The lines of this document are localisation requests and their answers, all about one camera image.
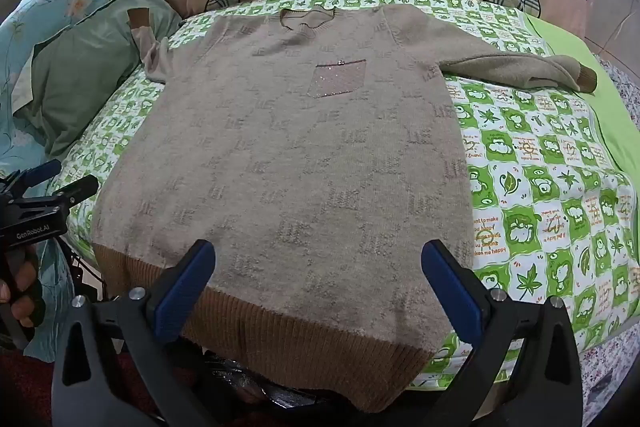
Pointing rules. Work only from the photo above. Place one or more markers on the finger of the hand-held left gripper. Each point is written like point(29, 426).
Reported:
point(35, 174)
point(75, 192)

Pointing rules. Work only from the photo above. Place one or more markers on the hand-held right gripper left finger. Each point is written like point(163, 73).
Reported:
point(184, 289)

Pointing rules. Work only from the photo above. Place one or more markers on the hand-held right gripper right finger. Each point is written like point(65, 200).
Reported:
point(452, 292)

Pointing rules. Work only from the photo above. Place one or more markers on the beige knit sweater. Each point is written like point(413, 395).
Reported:
point(300, 157)

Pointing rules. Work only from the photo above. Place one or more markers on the person's left hand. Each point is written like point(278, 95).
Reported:
point(27, 292)

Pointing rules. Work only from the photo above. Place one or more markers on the dark shiny bag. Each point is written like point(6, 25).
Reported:
point(235, 382)

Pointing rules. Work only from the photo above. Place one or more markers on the green pillow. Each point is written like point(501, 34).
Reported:
point(85, 72)

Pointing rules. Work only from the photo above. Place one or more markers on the green printed bed sheet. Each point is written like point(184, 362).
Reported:
point(550, 187)

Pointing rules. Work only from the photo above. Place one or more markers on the plain light green sheet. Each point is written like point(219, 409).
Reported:
point(600, 107)

